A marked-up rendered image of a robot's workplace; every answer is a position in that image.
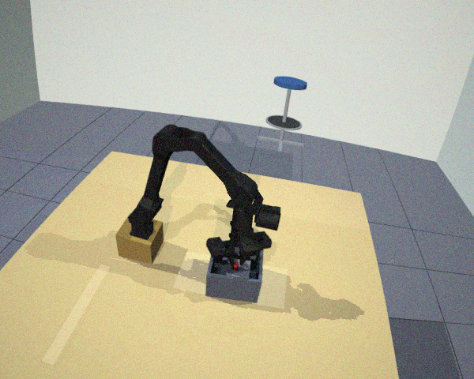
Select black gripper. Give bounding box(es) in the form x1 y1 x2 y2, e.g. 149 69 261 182
206 221 272 268

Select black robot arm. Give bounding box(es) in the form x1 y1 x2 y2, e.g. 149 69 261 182
127 125 281 258

